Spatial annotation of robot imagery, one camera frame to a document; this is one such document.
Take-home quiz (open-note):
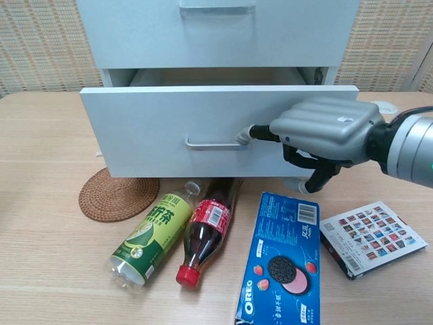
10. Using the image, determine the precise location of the white round cable grommet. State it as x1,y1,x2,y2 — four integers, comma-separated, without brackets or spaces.
371,100,399,114

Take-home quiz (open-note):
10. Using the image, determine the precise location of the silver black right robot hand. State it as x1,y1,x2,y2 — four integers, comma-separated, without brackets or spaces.
236,96,387,195

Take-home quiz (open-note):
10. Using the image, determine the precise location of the woven beige screen panel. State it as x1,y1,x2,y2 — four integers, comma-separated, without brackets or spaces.
0,0,104,100
334,0,433,93

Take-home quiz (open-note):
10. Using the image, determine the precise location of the white bottom drawer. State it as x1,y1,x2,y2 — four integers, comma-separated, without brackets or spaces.
79,66,360,179

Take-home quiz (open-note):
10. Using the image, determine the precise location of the silver middle drawer handle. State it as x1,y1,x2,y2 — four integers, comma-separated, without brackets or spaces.
178,5,257,18

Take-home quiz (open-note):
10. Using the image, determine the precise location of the white middle drawer front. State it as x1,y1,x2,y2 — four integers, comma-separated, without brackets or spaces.
76,0,360,70

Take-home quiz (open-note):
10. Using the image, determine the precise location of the blue Oreo cookie box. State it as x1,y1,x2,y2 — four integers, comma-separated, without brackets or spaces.
233,192,322,325

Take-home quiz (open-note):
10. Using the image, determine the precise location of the green label lemon tea bottle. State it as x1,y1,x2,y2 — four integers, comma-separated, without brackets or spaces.
108,180,203,290

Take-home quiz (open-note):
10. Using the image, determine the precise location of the silver bottom drawer handle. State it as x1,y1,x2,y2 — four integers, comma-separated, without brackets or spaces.
184,129,250,151

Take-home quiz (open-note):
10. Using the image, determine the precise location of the white drawer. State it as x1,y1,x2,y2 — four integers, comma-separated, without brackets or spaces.
76,0,360,70
79,66,360,179

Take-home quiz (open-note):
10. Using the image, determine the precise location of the red cap cola bottle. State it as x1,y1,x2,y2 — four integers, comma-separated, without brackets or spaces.
175,177,245,289

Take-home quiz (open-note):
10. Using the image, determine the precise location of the round woven rattan coaster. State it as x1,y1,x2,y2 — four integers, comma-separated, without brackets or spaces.
78,167,160,223

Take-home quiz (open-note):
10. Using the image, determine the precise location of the silver drawer handle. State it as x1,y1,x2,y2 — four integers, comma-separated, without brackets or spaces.
178,5,257,18
184,129,250,151

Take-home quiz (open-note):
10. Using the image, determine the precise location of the white picture card box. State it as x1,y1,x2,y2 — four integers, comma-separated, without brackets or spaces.
319,200,429,282

